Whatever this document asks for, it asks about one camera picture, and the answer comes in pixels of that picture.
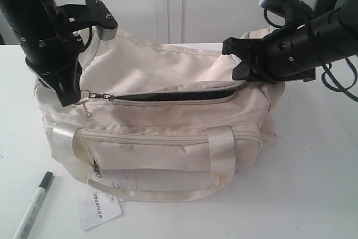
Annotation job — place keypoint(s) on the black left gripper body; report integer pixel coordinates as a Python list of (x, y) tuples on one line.
[(38, 26)]

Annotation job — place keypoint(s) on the cream fabric duffel bag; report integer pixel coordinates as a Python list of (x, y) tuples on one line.
[(158, 122)]

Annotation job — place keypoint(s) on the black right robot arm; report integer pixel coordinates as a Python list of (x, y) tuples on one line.
[(332, 34)]

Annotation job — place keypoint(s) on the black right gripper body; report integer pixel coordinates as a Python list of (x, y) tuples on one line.
[(277, 58)]

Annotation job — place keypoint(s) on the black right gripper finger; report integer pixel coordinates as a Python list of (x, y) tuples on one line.
[(251, 51), (243, 72)]

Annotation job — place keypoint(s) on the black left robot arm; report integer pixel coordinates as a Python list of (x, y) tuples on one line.
[(43, 32)]

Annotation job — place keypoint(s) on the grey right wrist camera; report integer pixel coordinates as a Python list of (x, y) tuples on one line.
[(292, 11)]

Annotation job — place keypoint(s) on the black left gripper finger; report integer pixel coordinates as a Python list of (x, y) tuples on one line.
[(64, 82)]

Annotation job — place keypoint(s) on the white marker black cap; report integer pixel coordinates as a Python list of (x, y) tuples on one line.
[(32, 210)]

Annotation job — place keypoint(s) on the white paper hang tag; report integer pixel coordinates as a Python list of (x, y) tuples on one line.
[(96, 208)]

